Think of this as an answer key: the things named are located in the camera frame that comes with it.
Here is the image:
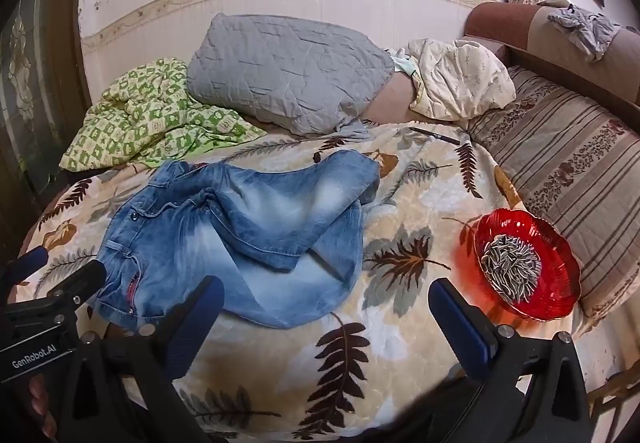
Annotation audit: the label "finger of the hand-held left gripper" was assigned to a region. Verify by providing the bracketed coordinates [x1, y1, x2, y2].
[45, 260, 107, 310]
[0, 245, 49, 289]

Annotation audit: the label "person's left hand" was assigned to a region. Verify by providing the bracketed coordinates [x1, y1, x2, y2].
[27, 373, 58, 439]

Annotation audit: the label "grey quilted pillow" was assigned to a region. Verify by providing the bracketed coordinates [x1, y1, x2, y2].
[186, 13, 396, 138]

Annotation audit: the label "pile of sunflower seeds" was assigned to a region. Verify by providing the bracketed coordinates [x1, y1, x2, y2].
[481, 233, 543, 305]

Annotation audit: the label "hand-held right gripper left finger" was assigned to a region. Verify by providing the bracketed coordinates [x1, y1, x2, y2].
[60, 275, 226, 443]

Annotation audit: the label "black pen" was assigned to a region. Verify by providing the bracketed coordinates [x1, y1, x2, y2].
[409, 126, 463, 145]

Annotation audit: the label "light blue cloth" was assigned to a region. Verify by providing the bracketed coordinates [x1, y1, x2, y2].
[387, 48, 421, 76]

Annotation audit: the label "red glass bowl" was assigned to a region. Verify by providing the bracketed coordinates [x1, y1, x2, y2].
[472, 208, 581, 322]

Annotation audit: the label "brown sofa armrest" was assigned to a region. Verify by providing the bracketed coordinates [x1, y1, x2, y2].
[464, 2, 640, 104]

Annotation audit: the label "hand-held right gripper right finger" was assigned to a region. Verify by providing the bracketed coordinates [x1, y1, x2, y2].
[428, 277, 596, 443]

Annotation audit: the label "leaf print blanket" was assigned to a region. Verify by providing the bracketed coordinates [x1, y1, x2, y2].
[20, 120, 591, 443]

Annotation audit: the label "grey crumpled cloth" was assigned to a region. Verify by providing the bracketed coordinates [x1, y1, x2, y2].
[547, 6, 626, 63]

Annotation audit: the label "green patterned blanket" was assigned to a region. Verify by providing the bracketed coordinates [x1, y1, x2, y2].
[59, 57, 268, 173]

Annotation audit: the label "brown bolster cushion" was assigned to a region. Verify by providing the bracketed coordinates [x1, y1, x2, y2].
[360, 72, 426, 125]

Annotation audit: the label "wooden furniture frame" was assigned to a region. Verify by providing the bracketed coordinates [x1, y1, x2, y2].
[587, 368, 640, 429]

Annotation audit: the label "cream floral cloth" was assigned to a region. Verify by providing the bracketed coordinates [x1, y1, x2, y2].
[407, 38, 517, 124]

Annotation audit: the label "blue denim pants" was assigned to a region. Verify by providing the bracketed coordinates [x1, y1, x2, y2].
[90, 149, 382, 330]

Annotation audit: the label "striped floral sofa cushion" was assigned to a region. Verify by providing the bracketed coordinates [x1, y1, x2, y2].
[467, 66, 640, 324]

